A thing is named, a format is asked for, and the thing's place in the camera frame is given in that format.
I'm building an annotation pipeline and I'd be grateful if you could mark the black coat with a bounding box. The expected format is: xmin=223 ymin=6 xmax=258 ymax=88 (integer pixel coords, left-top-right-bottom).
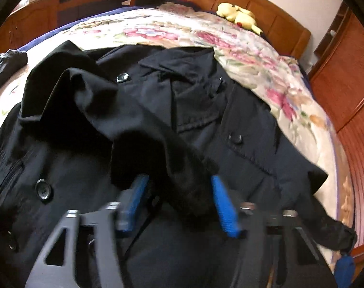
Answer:
xmin=0 ymin=40 xmax=358 ymax=288

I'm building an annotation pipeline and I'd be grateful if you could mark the blue cloth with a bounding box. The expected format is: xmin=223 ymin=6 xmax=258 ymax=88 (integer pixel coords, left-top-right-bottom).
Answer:
xmin=334 ymin=253 xmax=356 ymax=288

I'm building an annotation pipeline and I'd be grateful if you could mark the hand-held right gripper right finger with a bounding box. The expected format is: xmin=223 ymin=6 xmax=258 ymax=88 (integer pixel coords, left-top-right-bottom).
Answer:
xmin=210 ymin=174 xmax=338 ymax=288

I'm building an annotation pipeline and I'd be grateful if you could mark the wooden desk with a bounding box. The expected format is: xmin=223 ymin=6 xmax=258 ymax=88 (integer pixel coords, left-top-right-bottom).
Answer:
xmin=0 ymin=0 xmax=141 ymax=57

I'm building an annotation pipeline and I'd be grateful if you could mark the floral blanket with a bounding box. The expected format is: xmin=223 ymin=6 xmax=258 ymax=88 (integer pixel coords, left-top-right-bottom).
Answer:
xmin=0 ymin=1 xmax=355 ymax=264

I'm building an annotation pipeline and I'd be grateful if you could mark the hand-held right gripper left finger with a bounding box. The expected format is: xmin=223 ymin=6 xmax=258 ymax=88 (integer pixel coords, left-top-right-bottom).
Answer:
xmin=26 ymin=175 xmax=151 ymax=288

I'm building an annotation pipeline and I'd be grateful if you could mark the wooden headboard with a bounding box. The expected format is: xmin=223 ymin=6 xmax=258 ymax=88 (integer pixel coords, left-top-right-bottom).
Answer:
xmin=182 ymin=0 xmax=311 ymax=59

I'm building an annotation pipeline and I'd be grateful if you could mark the yellow plush toy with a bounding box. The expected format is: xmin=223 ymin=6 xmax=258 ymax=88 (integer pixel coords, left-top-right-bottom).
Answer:
xmin=216 ymin=2 xmax=263 ymax=35

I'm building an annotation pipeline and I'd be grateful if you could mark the dark blue bed sheet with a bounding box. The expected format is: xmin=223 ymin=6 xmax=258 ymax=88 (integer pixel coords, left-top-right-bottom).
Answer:
xmin=16 ymin=4 xmax=159 ymax=54

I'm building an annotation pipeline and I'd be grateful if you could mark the dark garment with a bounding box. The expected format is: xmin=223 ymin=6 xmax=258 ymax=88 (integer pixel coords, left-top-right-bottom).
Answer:
xmin=0 ymin=49 xmax=28 ymax=98

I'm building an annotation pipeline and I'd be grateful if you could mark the wooden louvered wardrobe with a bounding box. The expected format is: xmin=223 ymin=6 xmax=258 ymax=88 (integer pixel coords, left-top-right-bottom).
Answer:
xmin=308 ymin=3 xmax=364 ymax=261

